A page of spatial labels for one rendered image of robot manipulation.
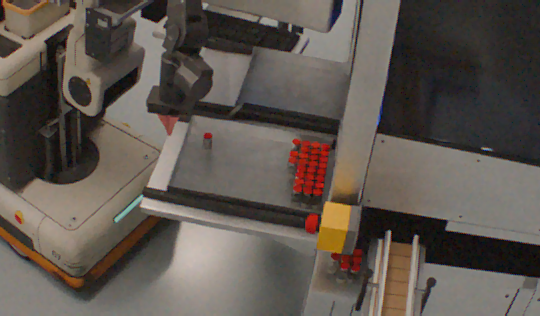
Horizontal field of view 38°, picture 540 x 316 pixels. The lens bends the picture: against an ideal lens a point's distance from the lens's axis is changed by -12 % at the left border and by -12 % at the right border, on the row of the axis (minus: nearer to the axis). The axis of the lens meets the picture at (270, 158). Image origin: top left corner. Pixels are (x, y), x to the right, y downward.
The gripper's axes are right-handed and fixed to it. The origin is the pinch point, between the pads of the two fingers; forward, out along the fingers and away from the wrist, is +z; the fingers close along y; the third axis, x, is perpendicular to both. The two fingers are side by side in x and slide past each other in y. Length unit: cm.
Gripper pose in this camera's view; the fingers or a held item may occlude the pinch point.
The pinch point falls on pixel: (170, 130)
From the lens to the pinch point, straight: 187.9
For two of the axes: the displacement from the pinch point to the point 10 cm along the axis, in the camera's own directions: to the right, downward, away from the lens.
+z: -1.0, 7.6, 6.4
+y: 9.8, 1.7, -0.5
